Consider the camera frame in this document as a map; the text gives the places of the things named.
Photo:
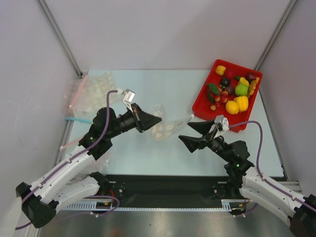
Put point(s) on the purple passion fruit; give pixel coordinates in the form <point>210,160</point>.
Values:
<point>230,90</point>

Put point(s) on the red plastic tray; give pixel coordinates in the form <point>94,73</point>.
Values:
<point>201,108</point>

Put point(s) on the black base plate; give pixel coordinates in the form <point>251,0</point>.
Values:
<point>184,192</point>

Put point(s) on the dark mangosteen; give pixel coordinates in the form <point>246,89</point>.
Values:
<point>224,82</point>

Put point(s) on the clear zip bag with pattern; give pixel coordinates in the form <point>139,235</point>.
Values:
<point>166,128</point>

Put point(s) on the green apple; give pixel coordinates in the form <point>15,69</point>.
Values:
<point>241,90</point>

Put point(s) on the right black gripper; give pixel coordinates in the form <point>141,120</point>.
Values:
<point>207,135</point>

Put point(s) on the white cable duct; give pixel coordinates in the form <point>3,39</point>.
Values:
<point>226,205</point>

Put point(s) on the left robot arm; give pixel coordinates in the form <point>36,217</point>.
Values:
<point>45,197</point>

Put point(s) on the blue zip bag strip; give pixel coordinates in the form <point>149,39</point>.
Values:
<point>78,119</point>

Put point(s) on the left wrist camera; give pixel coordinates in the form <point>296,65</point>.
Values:
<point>126,96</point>

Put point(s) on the dark red plum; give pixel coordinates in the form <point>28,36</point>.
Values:
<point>251,77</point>

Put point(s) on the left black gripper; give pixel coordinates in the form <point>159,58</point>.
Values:
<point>142,120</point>

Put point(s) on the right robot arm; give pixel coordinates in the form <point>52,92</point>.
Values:
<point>297,211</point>

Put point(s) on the yellow lemon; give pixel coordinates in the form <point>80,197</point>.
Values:
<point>232,107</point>

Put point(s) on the orange small bell pepper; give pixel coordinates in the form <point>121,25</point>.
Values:
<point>220,70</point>

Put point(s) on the pink zip bag stack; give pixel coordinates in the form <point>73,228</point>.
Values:
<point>84,97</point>

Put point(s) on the pink zip bag front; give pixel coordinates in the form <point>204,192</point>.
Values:
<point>68,148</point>

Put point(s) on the yellow bell pepper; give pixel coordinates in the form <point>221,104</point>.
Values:
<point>242,102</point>

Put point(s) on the lychee bunch with leaves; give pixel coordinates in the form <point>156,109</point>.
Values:
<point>216,97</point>

